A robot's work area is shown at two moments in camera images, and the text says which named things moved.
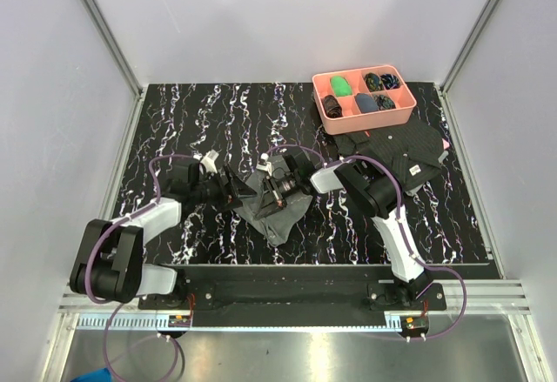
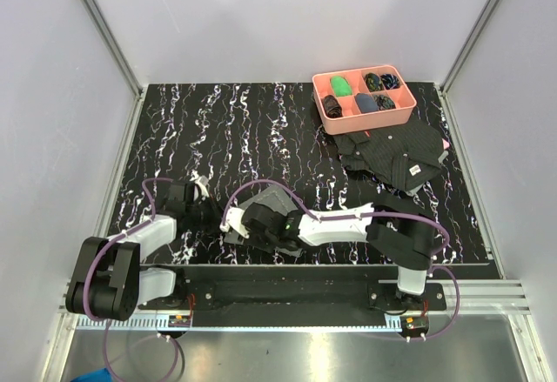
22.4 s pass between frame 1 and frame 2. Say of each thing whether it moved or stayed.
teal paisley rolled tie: stayed
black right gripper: moved
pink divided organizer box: stayed
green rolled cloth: stayed
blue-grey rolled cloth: stayed
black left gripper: moved
